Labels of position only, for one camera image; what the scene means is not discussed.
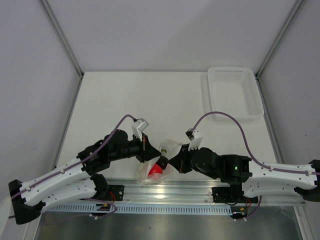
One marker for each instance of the white slotted cable duct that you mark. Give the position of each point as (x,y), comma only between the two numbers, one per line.
(130,208)

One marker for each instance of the red tomato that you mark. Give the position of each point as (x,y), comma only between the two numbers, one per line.
(155,169)

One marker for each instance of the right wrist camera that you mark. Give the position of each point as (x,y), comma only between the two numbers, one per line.
(195,138)

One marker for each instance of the black round food item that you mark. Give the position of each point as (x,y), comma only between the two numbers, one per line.
(162,162)

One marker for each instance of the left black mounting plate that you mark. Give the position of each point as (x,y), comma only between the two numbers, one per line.
(115,193)

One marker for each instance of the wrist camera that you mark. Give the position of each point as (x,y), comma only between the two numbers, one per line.
(195,138)
(138,126)

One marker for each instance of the clear zip top bag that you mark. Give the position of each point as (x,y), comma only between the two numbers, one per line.
(173,148)

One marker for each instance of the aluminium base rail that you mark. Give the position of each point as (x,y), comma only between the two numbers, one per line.
(168,192)

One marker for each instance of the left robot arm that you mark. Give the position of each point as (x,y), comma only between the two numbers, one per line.
(78,179)

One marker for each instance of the right aluminium frame post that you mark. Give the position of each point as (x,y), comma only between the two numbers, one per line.
(280,36)

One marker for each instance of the left aluminium frame post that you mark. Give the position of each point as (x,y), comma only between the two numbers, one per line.
(52,19)

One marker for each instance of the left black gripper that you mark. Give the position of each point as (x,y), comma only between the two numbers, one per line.
(147,151)

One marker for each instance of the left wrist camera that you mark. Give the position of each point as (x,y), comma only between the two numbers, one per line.
(138,126)

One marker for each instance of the white plastic basket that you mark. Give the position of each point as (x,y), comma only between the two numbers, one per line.
(234,91)

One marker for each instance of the aluminium frame post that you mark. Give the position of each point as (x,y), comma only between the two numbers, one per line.
(52,19)
(280,36)

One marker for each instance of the black mounting plate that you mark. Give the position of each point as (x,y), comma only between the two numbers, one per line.
(115,193)
(227,196)

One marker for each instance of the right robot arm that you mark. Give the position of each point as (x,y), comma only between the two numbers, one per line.
(248,179)

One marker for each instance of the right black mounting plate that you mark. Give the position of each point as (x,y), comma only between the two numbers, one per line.
(227,196)

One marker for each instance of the white daikon radish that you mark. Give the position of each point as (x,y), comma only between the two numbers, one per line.
(142,176)

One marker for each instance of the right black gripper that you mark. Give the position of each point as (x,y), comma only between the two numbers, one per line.
(180,161)

